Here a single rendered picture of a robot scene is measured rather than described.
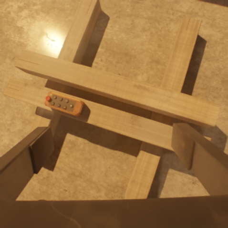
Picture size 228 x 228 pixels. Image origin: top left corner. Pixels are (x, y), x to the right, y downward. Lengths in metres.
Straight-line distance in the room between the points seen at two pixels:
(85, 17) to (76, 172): 0.90
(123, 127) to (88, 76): 0.29
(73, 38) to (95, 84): 0.36
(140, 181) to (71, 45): 0.82
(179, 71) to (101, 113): 0.45
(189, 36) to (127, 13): 0.42
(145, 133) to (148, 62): 0.46
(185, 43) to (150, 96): 0.38
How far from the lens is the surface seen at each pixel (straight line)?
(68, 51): 0.99
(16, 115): 1.17
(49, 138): 0.16
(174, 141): 0.17
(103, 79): 0.76
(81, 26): 1.05
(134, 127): 0.71
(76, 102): 0.72
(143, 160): 0.82
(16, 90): 0.94
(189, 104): 0.76
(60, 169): 1.02
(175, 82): 0.87
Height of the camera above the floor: 0.91
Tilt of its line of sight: 80 degrees down
